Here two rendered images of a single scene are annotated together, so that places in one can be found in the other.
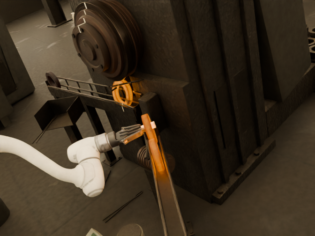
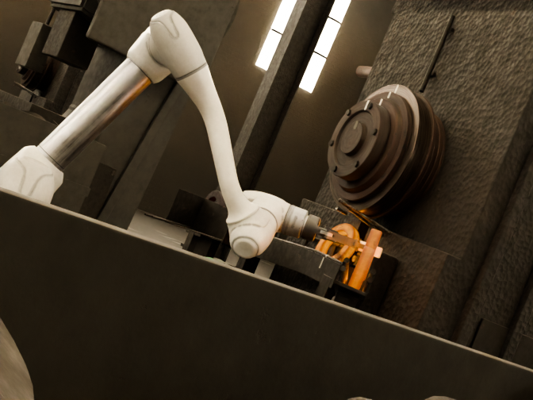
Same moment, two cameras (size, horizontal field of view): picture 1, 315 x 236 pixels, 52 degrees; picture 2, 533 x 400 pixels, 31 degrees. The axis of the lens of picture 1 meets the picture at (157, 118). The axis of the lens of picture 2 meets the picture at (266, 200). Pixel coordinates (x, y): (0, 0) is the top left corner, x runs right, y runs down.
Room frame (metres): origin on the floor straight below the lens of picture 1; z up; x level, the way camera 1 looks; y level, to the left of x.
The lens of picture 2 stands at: (-1.43, 0.05, 0.80)
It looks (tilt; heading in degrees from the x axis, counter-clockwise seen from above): 0 degrees down; 7
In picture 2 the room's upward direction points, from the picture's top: 23 degrees clockwise
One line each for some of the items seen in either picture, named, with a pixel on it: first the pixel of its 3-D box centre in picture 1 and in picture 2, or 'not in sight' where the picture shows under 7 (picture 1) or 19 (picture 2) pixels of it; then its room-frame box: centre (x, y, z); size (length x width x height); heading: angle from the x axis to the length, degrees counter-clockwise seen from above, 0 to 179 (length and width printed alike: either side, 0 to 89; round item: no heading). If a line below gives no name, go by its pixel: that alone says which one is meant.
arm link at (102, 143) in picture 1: (104, 142); (296, 222); (1.35, 0.29, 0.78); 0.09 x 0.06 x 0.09; 0
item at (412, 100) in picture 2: (104, 41); (378, 151); (1.85, 0.16, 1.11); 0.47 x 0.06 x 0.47; 35
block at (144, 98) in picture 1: (153, 113); (368, 285); (1.66, 0.01, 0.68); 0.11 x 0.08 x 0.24; 125
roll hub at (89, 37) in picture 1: (90, 48); (357, 140); (1.79, 0.24, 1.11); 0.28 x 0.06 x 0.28; 35
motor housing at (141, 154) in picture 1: (164, 185); not in sight; (1.50, 0.08, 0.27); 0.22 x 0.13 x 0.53; 35
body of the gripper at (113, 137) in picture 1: (118, 137); (319, 231); (1.35, 0.21, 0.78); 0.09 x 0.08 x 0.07; 90
